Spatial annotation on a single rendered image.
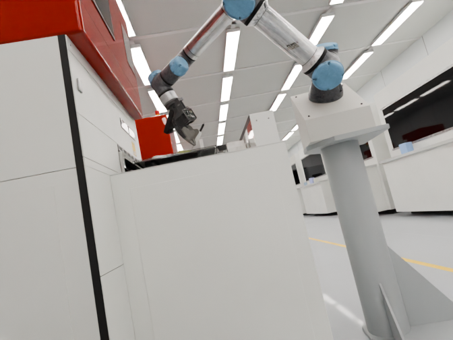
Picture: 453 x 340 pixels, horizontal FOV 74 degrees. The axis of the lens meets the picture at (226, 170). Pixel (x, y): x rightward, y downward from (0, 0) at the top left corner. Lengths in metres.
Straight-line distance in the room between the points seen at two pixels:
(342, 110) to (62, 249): 1.10
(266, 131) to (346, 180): 0.41
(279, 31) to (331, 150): 0.53
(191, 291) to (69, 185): 0.50
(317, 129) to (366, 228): 0.45
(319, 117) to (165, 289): 0.88
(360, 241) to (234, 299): 0.58
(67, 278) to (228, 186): 0.54
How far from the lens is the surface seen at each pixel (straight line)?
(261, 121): 1.17
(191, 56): 1.42
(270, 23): 1.20
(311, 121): 1.30
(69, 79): 1.01
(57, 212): 0.93
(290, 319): 1.12
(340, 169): 1.35
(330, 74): 1.23
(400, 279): 1.49
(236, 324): 1.09
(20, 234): 0.97
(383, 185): 5.92
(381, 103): 5.56
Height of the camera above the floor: 0.61
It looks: 8 degrees up
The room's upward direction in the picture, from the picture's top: 12 degrees counter-clockwise
